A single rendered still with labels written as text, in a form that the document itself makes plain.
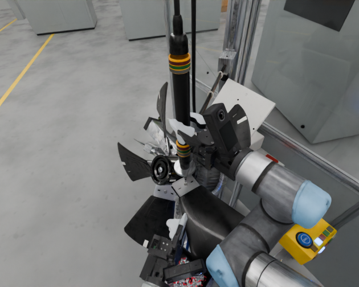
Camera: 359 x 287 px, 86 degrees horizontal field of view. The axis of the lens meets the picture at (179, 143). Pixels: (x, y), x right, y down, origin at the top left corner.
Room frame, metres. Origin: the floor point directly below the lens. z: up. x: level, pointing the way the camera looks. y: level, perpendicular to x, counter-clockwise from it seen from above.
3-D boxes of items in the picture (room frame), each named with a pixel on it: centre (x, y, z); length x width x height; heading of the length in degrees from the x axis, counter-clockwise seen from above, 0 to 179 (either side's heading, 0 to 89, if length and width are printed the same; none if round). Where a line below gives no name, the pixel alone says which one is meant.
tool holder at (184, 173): (0.39, -0.02, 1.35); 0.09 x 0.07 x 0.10; 156
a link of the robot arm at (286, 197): (0.17, -0.20, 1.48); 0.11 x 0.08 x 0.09; 41
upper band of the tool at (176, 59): (0.38, -0.01, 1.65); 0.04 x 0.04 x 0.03
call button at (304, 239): (0.20, -0.41, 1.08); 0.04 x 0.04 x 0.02
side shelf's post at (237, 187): (0.76, -0.43, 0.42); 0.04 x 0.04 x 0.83; 31
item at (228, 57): (0.95, -0.27, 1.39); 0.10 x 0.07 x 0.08; 156
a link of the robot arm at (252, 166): (0.23, -0.15, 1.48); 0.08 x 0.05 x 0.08; 131
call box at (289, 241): (0.22, -0.45, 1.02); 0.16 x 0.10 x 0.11; 121
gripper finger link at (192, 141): (0.32, -0.04, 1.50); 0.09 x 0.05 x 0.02; 50
